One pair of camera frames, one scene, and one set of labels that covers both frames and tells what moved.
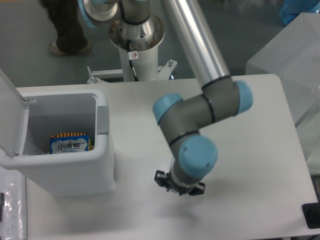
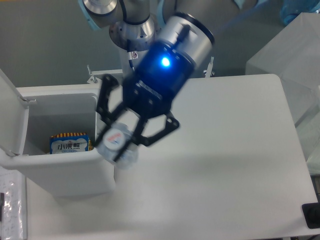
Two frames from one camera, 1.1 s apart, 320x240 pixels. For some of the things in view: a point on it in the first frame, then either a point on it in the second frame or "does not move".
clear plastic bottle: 170,160 -> 117,144
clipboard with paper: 13,205 does not move
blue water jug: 291,9 does not move
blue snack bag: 69,143 does not move
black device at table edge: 311,212 does not move
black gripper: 166,180 -> 162,71
